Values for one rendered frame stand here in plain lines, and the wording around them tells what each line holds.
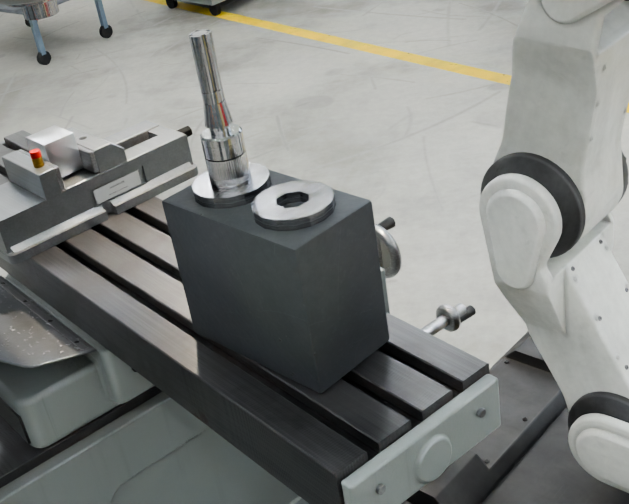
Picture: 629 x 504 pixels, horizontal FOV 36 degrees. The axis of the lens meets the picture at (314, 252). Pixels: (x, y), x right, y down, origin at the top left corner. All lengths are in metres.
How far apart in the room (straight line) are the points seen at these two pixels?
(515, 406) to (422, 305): 1.32
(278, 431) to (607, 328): 0.49
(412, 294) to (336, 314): 1.88
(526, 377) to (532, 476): 0.21
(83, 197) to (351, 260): 0.60
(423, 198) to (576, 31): 2.39
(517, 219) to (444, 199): 2.22
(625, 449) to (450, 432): 0.34
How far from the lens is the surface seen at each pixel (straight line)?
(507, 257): 1.24
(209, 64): 1.03
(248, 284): 1.05
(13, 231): 1.48
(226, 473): 1.64
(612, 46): 1.13
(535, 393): 1.59
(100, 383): 1.42
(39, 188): 1.49
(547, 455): 1.52
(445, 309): 1.87
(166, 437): 1.52
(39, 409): 1.39
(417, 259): 3.08
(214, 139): 1.05
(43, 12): 1.36
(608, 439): 1.33
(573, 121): 1.16
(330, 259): 1.00
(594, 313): 1.29
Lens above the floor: 1.60
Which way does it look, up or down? 30 degrees down
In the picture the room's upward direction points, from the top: 10 degrees counter-clockwise
